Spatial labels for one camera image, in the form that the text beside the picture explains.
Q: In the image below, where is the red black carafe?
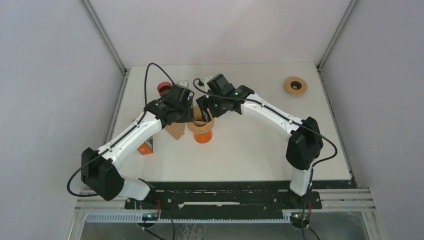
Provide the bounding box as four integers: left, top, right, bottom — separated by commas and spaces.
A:
156, 81, 173, 97

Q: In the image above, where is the brown paper coffee filter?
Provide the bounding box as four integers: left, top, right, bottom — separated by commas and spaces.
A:
193, 105, 214, 127
164, 122, 186, 140

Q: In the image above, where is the wooden dripper ring holder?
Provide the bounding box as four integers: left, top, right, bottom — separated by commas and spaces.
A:
186, 116, 215, 135

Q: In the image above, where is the orange glass carafe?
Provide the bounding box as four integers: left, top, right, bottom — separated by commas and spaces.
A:
193, 131, 213, 144

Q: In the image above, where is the orange coffee filter box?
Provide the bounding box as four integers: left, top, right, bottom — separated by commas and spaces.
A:
137, 136, 154, 155

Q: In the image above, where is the wooden dripper ring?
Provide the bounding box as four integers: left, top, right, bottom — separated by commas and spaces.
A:
283, 76, 308, 97

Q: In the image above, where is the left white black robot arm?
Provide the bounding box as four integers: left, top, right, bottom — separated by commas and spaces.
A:
80, 84, 194, 209

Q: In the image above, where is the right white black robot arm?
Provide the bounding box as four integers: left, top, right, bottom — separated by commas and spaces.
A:
193, 73, 324, 208

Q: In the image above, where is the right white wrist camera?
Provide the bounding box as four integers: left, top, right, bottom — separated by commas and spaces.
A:
202, 76, 213, 85

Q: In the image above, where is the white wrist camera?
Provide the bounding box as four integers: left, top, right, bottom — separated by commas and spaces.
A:
177, 80, 189, 88
202, 76, 213, 85

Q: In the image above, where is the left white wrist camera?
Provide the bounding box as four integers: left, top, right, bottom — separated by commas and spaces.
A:
177, 80, 189, 88

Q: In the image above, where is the right black camera cable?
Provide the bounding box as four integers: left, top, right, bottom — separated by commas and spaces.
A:
192, 77, 338, 240

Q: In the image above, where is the black camera cable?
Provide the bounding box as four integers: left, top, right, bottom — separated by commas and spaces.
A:
66, 62, 176, 198
192, 77, 338, 240

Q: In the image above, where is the left black camera cable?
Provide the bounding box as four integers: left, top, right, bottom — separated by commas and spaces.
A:
66, 62, 176, 198

